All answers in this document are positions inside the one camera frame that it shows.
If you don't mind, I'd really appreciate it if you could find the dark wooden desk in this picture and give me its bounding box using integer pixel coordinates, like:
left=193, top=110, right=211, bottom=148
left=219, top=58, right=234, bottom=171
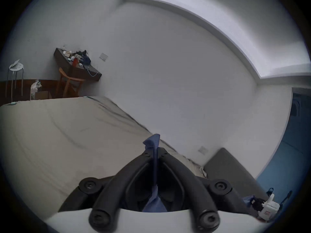
left=54, top=46, right=102, bottom=82

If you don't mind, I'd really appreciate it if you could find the wooden chair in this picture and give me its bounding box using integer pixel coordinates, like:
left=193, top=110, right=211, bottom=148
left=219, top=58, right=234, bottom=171
left=56, top=67, right=86, bottom=98

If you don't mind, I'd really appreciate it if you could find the white round stool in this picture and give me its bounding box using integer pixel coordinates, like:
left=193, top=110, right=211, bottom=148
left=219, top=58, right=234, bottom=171
left=5, top=59, right=25, bottom=98

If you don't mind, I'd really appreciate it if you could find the bed with beige sheet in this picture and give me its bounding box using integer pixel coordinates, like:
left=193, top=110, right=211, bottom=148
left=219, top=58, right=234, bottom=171
left=0, top=96, right=207, bottom=227

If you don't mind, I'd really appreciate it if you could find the dark blue shirt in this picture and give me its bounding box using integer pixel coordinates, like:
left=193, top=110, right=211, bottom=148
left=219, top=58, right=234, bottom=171
left=142, top=134, right=254, bottom=213

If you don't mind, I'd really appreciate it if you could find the brown carton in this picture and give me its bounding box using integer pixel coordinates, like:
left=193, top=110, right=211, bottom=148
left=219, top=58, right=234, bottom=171
left=35, top=91, right=52, bottom=100

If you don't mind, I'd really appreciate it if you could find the grey padded headboard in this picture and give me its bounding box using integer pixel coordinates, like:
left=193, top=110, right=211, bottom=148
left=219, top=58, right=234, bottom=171
left=204, top=148, right=269, bottom=203

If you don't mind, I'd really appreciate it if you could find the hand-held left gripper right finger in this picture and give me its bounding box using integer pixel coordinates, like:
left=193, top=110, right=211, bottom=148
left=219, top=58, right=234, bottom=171
left=157, top=147, right=258, bottom=231

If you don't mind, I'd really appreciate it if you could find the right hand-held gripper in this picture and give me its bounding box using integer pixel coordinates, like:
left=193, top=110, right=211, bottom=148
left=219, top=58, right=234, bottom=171
left=251, top=193, right=280, bottom=221

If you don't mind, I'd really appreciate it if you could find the white patterned bag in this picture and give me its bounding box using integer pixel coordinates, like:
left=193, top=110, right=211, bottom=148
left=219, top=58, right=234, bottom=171
left=30, top=80, right=42, bottom=101

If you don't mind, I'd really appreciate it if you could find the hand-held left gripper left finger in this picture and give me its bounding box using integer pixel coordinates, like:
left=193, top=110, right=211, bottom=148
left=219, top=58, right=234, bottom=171
left=58, top=148, right=156, bottom=231

